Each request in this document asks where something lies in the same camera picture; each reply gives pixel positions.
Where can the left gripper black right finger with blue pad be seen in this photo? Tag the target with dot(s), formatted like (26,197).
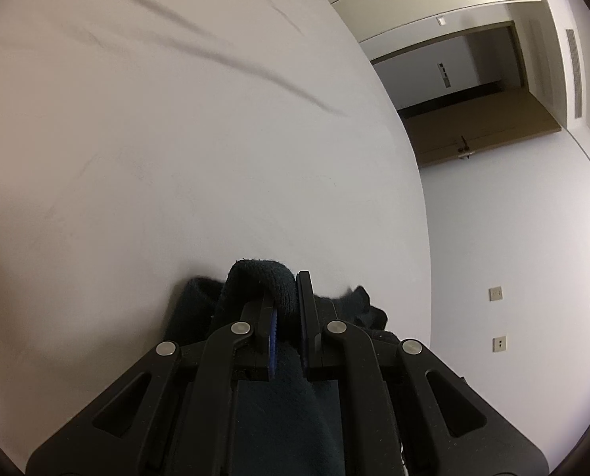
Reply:
(403,411)

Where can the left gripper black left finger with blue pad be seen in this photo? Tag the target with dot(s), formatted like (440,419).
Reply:
(173,412)

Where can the dark green knit garment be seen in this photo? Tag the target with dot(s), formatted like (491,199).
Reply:
(281,381)

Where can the brown wooden door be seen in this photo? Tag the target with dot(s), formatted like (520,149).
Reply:
(498,111)

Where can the white bed mattress sheet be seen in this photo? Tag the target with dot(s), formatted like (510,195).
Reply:
(143,142)

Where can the beige wall socket plate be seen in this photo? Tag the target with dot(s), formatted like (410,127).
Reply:
(499,344)

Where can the beige wall switch plate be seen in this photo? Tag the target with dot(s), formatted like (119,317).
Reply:
(496,294)

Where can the metal door handle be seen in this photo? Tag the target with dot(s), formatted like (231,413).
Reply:
(465,151)

